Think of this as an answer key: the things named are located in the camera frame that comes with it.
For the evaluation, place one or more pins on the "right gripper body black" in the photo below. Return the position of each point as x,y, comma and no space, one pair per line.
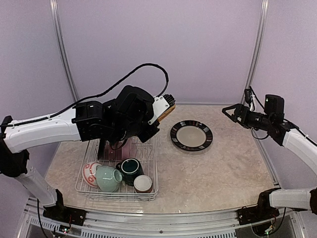
252,122

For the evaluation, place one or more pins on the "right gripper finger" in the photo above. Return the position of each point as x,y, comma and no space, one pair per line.
233,107
234,117

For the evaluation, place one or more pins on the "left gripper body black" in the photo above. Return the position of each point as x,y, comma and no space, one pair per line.
146,136

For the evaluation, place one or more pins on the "light pink plate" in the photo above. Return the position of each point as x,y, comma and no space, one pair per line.
126,150

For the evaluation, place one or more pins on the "yellow polka dot plate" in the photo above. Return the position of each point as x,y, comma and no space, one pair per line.
166,113

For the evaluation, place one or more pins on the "black striped rim plate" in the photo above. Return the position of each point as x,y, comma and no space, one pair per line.
191,135

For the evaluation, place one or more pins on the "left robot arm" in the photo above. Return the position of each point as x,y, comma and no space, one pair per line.
133,113

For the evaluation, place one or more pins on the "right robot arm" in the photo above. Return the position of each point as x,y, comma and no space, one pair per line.
287,135

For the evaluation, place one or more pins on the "dark green mug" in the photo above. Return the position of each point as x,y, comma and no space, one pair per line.
130,169

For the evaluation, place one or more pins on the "dark pink dotted plate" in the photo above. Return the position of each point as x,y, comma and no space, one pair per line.
110,154

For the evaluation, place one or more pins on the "small black plate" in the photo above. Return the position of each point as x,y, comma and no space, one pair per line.
101,148

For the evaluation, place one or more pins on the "brown cup white base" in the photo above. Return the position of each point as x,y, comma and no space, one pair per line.
143,184

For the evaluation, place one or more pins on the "light green ceramic bowl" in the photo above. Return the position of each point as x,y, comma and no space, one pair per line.
109,179

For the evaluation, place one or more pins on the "red patterned white bowl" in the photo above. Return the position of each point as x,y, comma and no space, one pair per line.
89,172

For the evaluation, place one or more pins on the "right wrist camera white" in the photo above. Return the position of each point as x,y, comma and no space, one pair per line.
250,99

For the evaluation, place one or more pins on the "white wire dish rack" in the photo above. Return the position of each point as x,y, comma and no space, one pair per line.
146,153

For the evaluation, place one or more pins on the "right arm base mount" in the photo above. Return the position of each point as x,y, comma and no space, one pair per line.
248,215

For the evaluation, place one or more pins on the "right aluminium corner post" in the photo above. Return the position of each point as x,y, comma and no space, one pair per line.
258,42

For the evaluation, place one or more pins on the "aluminium corner post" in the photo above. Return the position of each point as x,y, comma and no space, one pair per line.
258,42
62,49

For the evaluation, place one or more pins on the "aluminium front rail frame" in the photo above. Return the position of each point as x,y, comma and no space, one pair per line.
103,224

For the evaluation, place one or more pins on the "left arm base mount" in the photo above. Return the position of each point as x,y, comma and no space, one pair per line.
64,214

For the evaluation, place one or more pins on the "left aluminium corner post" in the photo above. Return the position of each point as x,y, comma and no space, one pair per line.
62,49

